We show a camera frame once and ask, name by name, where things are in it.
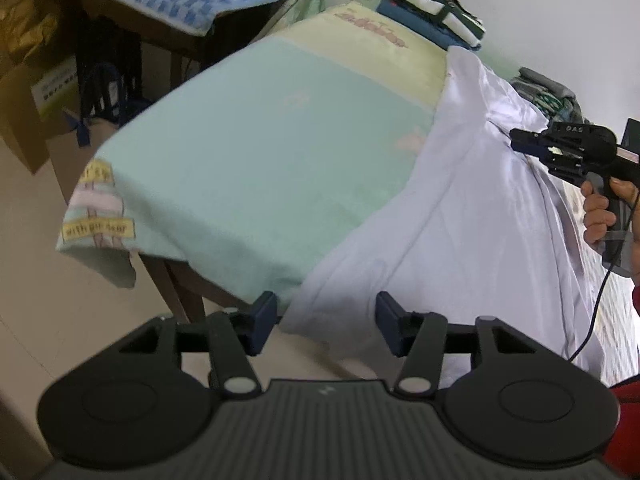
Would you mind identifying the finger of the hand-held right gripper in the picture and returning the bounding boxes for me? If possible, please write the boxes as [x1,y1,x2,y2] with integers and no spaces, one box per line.
[547,152,593,186]
[509,127,553,158]

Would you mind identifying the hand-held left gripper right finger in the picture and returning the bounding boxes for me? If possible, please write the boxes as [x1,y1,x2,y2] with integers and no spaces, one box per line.
[375,291,546,403]

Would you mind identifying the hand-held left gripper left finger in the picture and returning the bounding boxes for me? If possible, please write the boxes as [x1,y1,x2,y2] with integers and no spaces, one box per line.
[120,291,278,401]

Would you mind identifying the white coat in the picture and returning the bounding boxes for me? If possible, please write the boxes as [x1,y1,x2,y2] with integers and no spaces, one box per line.
[280,45,608,391]

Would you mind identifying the pile of unfolded clothes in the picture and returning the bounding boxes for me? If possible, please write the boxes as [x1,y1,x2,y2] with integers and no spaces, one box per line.
[510,77,586,123]
[532,91,571,122]

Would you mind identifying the stack of folded clothes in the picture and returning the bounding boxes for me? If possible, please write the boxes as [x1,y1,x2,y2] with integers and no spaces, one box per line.
[387,0,486,46]

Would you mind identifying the person's right hand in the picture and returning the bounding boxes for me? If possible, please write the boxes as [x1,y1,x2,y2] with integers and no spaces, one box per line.
[580,177,640,247]

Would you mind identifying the plain grey garment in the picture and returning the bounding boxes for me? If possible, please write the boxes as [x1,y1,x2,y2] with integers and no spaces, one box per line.
[517,66,576,98]

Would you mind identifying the dark wooden table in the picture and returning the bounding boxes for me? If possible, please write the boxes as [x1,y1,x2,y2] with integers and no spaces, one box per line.
[75,0,281,106]
[137,254,251,326]

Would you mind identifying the blue folded garment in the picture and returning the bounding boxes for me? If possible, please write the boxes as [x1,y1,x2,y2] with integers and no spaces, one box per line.
[376,0,481,52]

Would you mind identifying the yellow green printed bed sheet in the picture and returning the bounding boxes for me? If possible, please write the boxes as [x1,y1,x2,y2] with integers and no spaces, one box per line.
[55,2,640,386]

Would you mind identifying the plain cardboard box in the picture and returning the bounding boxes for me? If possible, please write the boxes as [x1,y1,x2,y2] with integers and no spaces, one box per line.
[47,120,121,206]

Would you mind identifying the person's red top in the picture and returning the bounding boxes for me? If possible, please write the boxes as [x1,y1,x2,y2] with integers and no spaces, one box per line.
[602,371,640,478]

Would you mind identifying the light green cloth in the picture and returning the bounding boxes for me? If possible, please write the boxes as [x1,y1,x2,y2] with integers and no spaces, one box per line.
[260,0,327,43]

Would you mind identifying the dark blue bag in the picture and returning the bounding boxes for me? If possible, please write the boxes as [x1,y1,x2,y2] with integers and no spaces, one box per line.
[75,60,153,148]

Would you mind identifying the cardboard box with label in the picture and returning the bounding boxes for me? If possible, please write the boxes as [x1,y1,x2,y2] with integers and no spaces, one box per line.
[0,55,86,176]

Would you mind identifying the yellow plastic bag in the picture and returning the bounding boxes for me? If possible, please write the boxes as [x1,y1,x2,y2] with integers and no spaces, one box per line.
[0,0,78,68]

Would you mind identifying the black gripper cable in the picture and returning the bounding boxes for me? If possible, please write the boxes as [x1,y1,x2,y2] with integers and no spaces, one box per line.
[567,260,617,363]

